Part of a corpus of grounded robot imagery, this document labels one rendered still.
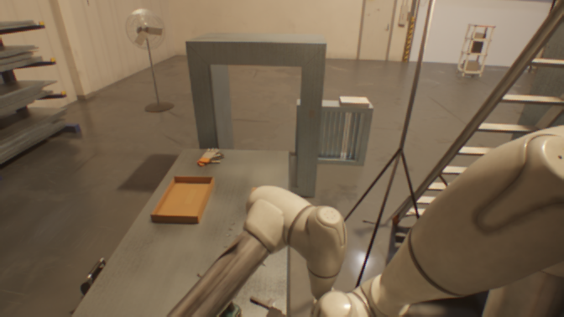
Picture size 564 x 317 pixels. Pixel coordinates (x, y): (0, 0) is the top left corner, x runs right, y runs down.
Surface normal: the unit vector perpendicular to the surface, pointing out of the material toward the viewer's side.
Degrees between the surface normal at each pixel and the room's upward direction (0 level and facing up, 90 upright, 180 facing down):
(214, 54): 90
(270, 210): 27
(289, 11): 90
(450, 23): 90
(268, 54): 90
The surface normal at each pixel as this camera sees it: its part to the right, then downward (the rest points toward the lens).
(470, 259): -0.72, 0.38
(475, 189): -0.92, -0.35
